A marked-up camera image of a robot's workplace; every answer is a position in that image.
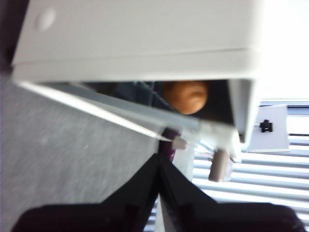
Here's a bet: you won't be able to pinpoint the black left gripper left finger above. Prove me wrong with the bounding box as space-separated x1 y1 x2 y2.
12 154 160 232

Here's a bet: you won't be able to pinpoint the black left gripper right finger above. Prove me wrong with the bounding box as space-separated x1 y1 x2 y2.
159 160 306 232

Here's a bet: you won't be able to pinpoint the glass oven door beige handle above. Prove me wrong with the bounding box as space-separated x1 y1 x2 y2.
14 81 239 150

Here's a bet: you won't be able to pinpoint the brown potato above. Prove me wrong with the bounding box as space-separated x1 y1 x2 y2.
162 81 210 116

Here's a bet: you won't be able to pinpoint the beige oven knob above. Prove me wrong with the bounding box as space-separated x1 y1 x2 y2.
172 136 189 150
208 149 229 182

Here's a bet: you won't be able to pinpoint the white Toshiba toaster oven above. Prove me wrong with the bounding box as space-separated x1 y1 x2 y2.
11 0 264 145

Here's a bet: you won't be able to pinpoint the white window blinds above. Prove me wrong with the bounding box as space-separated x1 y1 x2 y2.
147 98 309 232

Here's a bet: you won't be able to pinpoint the purple toy eggplant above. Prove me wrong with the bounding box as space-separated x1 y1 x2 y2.
158 129 182 163

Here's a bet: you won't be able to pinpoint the white panel with black clip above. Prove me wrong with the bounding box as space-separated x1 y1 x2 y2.
248 103 291 153

